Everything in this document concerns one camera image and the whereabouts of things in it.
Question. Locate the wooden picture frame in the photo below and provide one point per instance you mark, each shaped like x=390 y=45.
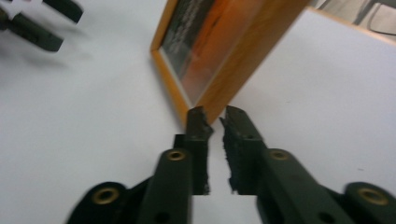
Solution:
x=224 y=53

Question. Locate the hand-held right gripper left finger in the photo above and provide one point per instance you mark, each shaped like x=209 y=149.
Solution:
x=196 y=146

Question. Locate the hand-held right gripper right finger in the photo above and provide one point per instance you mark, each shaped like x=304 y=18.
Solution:
x=243 y=149

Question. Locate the grey metal stand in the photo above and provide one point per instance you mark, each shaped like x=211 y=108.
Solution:
x=367 y=11

